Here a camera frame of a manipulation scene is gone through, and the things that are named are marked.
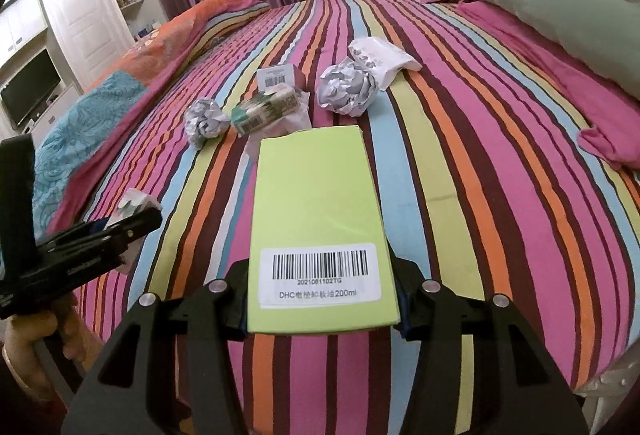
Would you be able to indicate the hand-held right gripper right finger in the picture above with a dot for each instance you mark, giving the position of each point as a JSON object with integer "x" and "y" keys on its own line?
{"x": 412, "y": 305}

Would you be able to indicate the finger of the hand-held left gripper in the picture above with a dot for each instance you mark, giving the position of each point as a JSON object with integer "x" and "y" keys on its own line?
{"x": 99, "y": 225}
{"x": 142, "y": 221}

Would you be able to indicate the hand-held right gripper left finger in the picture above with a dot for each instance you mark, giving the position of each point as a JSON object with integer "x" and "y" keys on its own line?
{"x": 235, "y": 300}

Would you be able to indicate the white green packet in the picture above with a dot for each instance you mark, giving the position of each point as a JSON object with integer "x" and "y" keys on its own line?
{"x": 139, "y": 205}

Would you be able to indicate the lime green cardboard box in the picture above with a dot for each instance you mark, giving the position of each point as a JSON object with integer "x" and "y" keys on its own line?
{"x": 315, "y": 195}

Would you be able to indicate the white tissue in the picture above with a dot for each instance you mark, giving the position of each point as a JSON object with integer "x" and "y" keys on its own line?
{"x": 301, "y": 117}

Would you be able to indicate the person's left hand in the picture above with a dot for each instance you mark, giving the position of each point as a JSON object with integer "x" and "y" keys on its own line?
{"x": 30, "y": 345}

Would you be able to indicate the small crumpled paper ball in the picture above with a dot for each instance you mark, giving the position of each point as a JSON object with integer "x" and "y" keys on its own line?
{"x": 205, "y": 122}

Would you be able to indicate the black television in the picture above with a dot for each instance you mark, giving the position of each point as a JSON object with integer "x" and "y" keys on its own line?
{"x": 30, "y": 87}

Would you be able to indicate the green white carton box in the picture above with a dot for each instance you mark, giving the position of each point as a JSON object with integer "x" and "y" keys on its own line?
{"x": 262, "y": 107}

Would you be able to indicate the orange and blue quilt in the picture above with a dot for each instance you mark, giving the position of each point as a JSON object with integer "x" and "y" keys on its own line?
{"x": 165, "y": 40}

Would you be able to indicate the small grey barcode box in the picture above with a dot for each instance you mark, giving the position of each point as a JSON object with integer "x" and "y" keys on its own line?
{"x": 275, "y": 77}

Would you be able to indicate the white television cabinet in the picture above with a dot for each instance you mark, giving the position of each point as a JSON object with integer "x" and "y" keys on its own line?
{"x": 20, "y": 30}

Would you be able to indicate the white wardrobe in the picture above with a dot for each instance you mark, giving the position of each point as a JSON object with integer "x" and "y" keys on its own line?
{"x": 80, "y": 15}

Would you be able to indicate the large crumpled paper ball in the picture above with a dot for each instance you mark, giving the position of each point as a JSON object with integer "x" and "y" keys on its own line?
{"x": 347, "y": 87}

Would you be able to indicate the white printed plastic bag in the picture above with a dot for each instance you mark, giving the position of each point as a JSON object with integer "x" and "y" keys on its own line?
{"x": 382, "y": 57}

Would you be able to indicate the long green pillow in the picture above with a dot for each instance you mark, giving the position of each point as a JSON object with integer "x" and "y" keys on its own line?
{"x": 575, "y": 5}

